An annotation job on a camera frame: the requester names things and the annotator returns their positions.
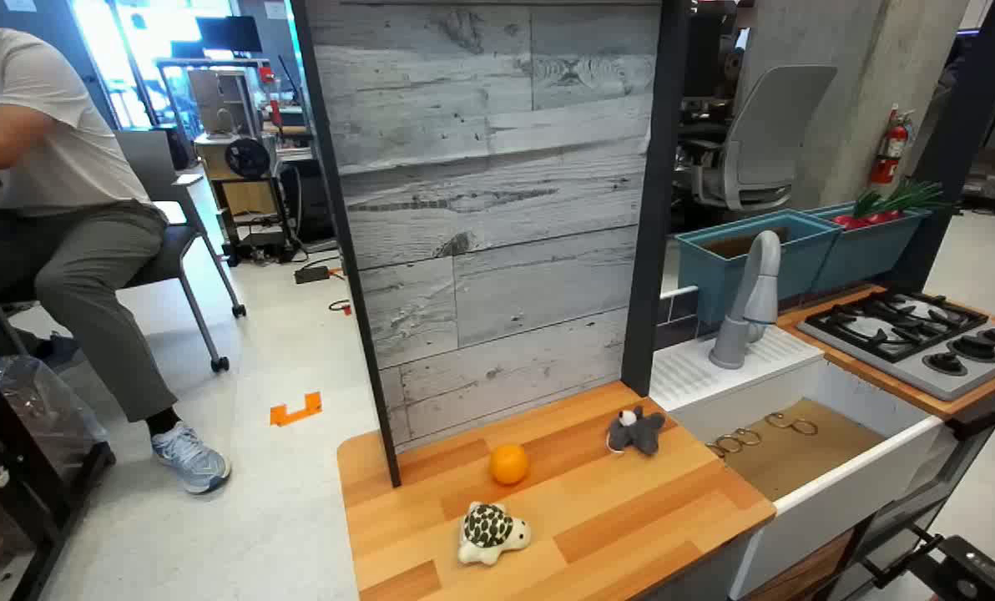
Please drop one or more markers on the grey plush mouse toy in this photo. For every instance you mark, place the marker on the grey plush mouse toy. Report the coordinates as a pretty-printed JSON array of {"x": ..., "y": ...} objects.
[{"x": 635, "y": 428}]

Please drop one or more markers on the spotted plush turtle toy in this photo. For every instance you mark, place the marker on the spotted plush turtle toy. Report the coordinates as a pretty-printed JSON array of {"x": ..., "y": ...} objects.
[{"x": 488, "y": 531}]

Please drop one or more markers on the seated person in grey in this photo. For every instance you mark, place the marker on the seated person in grey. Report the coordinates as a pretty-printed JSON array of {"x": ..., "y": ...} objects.
[{"x": 75, "y": 227}]

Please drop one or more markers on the grey wood backdrop panel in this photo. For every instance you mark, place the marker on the grey wood backdrop panel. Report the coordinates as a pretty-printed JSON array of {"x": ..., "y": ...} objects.
[{"x": 488, "y": 168}]

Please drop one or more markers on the orange fruit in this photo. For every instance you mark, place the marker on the orange fruit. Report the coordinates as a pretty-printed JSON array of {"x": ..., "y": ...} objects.
[{"x": 507, "y": 466}]

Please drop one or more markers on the blue plastic bin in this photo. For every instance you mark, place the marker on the blue plastic bin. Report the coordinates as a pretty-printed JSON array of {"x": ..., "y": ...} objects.
[{"x": 712, "y": 259}]

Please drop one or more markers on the grey office chair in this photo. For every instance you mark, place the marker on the grey office chair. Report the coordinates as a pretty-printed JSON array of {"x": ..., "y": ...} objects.
[{"x": 757, "y": 153}]

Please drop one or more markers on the blue bin with vegetables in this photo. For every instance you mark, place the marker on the blue bin with vegetables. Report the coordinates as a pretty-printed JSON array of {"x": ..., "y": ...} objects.
[{"x": 861, "y": 249}]

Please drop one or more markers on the white sink basin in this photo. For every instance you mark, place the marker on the white sink basin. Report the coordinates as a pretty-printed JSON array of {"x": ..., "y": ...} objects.
[{"x": 820, "y": 443}]

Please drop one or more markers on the red fire extinguisher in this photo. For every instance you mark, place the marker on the red fire extinguisher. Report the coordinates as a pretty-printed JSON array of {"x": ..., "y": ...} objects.
[{"x": 890, "y": 149}]

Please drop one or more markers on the black gas stove top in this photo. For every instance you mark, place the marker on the black gas stove top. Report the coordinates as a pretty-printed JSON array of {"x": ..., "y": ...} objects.
[{"x": 924, "y": 340}]

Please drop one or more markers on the orange plastic bracket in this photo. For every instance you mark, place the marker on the orange plastic bracket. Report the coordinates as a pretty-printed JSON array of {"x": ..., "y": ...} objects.
[{"x": 283, "y": 414}]

